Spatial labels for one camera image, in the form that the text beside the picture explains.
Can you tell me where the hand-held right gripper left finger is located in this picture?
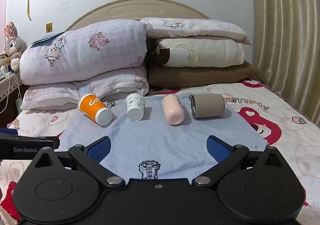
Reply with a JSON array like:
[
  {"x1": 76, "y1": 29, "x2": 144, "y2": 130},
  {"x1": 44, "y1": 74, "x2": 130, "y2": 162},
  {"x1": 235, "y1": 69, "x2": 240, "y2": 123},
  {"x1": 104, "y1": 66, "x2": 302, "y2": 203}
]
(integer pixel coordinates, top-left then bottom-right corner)
[{"x1": 32, "y1": 136, "x2": 126, "y2": 190}]

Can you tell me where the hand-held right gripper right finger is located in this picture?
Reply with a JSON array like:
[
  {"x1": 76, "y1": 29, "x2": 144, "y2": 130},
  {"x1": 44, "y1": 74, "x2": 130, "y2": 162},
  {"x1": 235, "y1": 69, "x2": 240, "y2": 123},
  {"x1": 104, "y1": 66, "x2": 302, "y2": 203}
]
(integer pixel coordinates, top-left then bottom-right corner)
[{"x1": 191, "y1": 135, "x2": 287, "y2": 188}]

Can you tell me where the orange paper cup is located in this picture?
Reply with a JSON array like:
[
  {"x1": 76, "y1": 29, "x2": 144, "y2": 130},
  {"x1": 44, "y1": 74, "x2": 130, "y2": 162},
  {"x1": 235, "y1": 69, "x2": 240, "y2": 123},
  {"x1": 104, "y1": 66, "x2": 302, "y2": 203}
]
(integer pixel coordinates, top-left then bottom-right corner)
[{"x1": 77, "y1": 93, "x2": 113, "y2": 126}]

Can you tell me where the grey insulated cup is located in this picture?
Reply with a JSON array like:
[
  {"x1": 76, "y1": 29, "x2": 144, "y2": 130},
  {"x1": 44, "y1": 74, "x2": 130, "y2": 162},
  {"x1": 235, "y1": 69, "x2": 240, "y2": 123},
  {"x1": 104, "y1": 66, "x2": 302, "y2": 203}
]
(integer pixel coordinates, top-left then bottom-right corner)
[{"x1": 190, "y1": 94, "x2": 226, "y2": 118}]

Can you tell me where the white paper cup green print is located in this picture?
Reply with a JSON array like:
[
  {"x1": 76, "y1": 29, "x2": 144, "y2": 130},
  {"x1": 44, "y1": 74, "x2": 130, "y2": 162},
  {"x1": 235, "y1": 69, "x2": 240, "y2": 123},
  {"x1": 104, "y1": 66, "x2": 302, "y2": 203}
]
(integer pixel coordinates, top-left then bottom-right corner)
[{"x1": 125, "y1": 93, "x2": 146, "y2": 121}]

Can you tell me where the pink plastic cup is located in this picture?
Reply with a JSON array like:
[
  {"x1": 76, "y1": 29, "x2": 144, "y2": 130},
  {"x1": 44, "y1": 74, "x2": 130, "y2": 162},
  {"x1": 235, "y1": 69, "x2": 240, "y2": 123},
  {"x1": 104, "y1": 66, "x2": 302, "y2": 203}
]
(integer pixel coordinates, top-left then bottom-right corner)
[{"x1": 162, "y1": 95, "x2": 185, "y2": 125}]

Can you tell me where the light blue guitar print cloth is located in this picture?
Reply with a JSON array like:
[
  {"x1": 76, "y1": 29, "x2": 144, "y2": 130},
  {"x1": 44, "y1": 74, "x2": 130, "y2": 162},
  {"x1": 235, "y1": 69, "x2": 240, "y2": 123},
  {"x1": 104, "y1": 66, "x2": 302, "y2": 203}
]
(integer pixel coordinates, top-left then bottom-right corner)
[{"x1": 58, "y1": 95, "x2": 269, "y2": 180}]

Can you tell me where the bedside table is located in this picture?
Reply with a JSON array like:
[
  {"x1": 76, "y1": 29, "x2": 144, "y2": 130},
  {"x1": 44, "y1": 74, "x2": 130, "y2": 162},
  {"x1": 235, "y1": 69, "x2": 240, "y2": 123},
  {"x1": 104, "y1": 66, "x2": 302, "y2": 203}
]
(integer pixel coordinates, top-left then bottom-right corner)
[{"x1": 0, "y1": 70, "x2": 25, "y2": 120}]

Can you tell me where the printed bear bed sheet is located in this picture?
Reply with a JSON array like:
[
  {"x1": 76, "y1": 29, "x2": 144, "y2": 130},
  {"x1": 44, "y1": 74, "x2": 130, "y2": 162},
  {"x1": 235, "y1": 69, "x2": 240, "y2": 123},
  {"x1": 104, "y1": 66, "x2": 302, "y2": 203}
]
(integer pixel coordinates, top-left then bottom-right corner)
[{"x1": 0, "y1": 80, "x2": 320, "y2": 225}]

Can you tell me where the brown pillow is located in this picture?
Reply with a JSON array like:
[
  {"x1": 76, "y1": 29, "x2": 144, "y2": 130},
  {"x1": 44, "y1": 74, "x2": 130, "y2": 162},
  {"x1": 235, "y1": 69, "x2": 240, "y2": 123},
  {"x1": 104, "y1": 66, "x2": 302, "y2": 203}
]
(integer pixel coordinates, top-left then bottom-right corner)
[{"x1": 147, "y1": 60, "x2": 258, "y2": 89}]

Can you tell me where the cream folded blanket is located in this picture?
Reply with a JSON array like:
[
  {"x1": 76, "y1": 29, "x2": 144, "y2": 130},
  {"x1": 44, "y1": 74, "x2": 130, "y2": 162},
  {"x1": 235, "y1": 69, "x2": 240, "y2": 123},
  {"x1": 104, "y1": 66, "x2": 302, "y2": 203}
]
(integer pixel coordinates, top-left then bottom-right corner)
[{"x1": 152, "y1": 38, "x2": 245, "y2": 68}]

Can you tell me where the folded pink checked quilt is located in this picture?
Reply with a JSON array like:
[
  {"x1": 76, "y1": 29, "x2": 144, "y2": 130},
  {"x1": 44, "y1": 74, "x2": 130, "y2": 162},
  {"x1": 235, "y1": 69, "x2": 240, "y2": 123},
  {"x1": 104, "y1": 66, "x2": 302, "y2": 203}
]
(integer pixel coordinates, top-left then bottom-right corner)
[{"x1": 19, "y1": 20, "x2": 150, "y2": 111}]

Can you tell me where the grey plush rabbit toy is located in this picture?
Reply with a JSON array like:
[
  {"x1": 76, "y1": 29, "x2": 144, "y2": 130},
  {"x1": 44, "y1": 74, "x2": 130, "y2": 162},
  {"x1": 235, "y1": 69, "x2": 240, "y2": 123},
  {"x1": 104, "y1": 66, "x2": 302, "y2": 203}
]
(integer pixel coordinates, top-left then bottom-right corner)
[{"x1": 3, "y1": 22, "x2": 27, "y2": 73}]

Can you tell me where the white printed pillow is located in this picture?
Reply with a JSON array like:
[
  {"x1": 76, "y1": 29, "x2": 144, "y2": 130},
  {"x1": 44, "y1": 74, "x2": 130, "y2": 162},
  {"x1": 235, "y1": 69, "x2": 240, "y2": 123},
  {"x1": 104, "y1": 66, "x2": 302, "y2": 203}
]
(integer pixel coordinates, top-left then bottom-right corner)
[{"x1": 139, "y1": 17, "x2": 252, "y2": 45}]

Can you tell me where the beige curtain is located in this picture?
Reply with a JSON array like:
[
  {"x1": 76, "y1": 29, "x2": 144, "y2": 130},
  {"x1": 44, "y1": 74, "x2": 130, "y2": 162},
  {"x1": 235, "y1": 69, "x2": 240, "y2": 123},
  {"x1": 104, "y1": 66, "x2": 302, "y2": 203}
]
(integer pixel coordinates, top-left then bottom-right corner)
[{"x1": 249, "y1": 0, "x2": 320, "y2": 125}]

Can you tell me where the beige bed headboard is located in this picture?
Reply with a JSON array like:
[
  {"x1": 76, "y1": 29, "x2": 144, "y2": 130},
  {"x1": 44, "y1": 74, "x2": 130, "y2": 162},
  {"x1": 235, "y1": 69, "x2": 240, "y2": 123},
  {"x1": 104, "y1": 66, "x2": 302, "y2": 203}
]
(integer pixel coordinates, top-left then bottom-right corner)
[{"x1": 67, "y1": 0, "x2": 210, "y2": 31}]

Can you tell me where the white cable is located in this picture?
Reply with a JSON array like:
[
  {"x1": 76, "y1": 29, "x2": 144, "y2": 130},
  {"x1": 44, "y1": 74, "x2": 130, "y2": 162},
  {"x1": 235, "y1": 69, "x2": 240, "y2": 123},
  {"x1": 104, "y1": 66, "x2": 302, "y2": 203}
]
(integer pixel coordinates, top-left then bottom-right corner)
[{"x1": 5, "y1": 65, "x2": 23, "y2": 108}]

